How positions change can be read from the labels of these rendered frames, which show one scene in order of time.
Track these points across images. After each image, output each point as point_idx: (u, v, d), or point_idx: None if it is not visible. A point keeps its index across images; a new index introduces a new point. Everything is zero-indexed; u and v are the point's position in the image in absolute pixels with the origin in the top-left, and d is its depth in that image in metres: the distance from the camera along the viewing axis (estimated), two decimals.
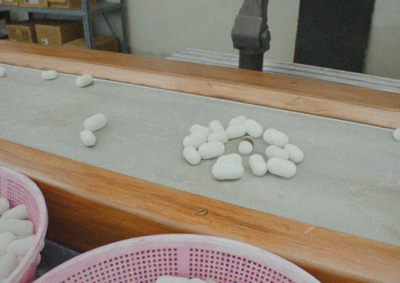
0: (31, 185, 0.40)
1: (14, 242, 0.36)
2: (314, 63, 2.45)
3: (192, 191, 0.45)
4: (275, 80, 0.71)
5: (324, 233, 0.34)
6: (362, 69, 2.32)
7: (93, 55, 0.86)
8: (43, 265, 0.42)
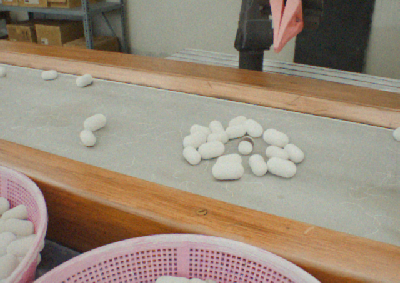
0: (31, 185, 0.40)
1: (14, 242, 0.36)
2: (314, 63, 2.45)
3: (192, 191, 0.45)
4: (275, 80, 0.71)
5: (324, 233, 0.34)
6: (362, 69, 2.32)
7: (93, 55, 0.86)
8: (43, 265, 0.42)
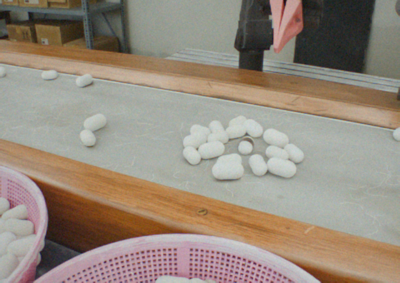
0: (31, 185, 0.40)
1: (14, 242, 0.36)
2: (314, 63, 2.45)
3: (192, 191, 0.45)
4: (275, 80, 0.71)
5: (324, 233, 0.34)
6: (362, 69, 2.32)
7: (93, 55, 0.86)
8: (43, 265, 0.42)
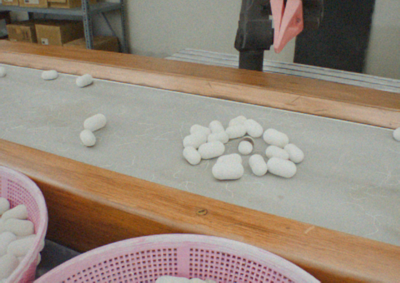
0: (31, 185, 0.40)
1: (14, 242, 0.36)
2: (314, 63, 2.45)
3: (192, 191, 0.45)
4: (275, 80, 0.71)
5: (324, 233, 0.34)
6: (362, 69, 2.32)
7: (93, 55, 0.86)
8: (43, 265, 0.42)
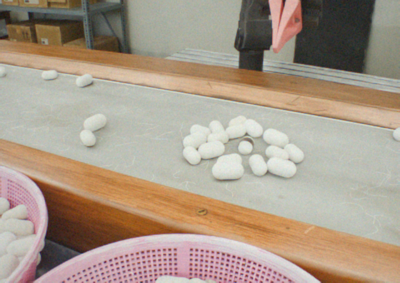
0: (31, 185, 0.40)
1: (14, 242, 0.36)
2: (314, 63, 2.45)
3: (192, 191, 0.45)
4: (275, 80, 0.71)
5: (324, 233, 0.34)
6: (362, 69, 2.32)
7: (93, 55, 0.86)
8: (43, 265, 0.42)
